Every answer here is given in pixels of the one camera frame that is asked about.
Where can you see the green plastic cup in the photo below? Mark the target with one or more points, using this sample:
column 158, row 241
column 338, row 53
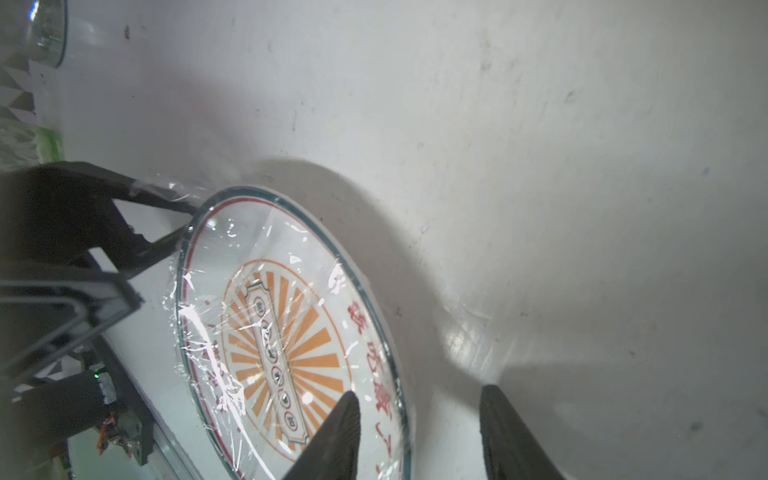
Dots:
column 24, row 146

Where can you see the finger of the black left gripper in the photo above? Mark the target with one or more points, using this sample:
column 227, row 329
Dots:
column 57, row 213

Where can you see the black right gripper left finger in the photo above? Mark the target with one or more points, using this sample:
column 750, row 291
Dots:
column 334, row 450

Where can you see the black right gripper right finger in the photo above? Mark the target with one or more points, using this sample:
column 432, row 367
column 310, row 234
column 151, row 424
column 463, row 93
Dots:
column 510, row 450

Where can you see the chrome wire glass rack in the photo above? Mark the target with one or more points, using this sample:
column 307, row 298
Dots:
column 36, row 28

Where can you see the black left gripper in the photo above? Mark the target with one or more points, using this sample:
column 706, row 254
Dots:
column 52, row 303

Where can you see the white plate orange sunburst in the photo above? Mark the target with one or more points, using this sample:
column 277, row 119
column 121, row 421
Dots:
column 288, row 342

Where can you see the clear plastic wrap sheet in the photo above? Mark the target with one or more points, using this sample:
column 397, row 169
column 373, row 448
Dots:
column 270, row 336

